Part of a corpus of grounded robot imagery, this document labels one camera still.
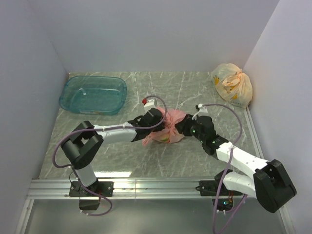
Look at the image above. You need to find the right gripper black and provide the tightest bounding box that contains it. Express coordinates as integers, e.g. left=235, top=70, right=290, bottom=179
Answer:
left=174, top=114, right=206, bottom=143

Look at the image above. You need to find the pink plastic bag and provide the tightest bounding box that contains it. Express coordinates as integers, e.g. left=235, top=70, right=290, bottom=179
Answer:
left=142, top=109, right=186, bottom=146

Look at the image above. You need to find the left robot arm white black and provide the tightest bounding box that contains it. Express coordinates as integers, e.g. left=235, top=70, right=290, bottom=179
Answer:
left=60, top=108, right=165, bottom=196

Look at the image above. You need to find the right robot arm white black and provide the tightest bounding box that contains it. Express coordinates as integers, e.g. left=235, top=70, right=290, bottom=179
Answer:
left=175, top=115, right=297, bottom=213

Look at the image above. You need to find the orange knotted plastic bag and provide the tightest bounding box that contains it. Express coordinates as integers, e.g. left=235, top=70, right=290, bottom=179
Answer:
left=210, top=63, right=253, bottom=108

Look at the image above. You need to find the teal transparent plastic basin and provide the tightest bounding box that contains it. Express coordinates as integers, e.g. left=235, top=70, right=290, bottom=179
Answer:
left=59, top=76, right=127, bottom=116

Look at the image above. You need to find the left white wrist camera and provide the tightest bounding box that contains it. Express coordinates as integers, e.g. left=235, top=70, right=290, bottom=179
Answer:
left=142, top=98, right=157, bottom=112

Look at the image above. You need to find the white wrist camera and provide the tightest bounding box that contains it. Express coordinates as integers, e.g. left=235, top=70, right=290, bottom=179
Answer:
left=192, top=103, right=208, bottom=120
left=142, top=98, right=157, bottom=112

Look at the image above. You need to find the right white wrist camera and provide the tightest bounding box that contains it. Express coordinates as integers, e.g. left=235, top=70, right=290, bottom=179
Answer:
left=192, top=103, right=208, bottom=120

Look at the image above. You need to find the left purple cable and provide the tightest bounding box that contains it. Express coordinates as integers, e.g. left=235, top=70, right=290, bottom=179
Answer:
left=52, top=95, right=168, bottom=169

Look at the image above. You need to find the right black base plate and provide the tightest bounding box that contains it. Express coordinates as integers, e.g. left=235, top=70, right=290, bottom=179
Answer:
left=195, top=180, right=234, bottom=196

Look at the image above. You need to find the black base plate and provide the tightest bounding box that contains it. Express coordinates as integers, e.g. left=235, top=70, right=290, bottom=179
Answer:
left=195, top=180, right=234, bottom=196
left=69, top=181, right=114, bottom=197

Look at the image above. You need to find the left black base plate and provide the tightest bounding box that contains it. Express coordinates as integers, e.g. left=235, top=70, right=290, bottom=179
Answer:
left=69, top=181, right=114, bottom=197

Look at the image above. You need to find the black box under rail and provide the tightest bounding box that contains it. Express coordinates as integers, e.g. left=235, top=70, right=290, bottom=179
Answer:
left=78, top=199, right=100, bottom=211

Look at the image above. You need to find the aluminium mounting rail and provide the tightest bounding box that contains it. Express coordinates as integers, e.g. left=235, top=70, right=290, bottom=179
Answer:
left=26, top=177, right=212, bottom=200

